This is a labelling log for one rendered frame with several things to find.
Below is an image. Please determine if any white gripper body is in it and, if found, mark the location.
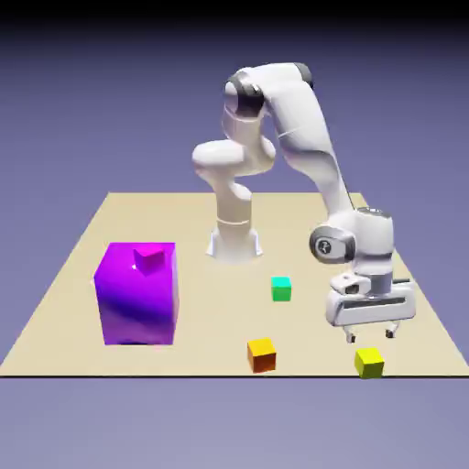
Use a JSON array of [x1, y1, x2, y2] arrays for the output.
[[325, 280, 418, 328]]

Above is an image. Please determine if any small yellow cube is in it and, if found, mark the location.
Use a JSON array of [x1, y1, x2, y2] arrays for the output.
[[354, 346, 386, 379]]

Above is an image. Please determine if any small green cube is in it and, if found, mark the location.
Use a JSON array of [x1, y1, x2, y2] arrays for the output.
[[270, 276, 293, 302]]

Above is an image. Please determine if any small orange cube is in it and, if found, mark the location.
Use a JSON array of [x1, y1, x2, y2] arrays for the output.
[[246, 337, 278, 375]]

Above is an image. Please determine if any small magenta cube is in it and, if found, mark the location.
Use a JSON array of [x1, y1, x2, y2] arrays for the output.
[[132, 245, 165, 277]]

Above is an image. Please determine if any large purple box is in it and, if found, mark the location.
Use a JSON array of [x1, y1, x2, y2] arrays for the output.
[[93, 241, 180, 346]]

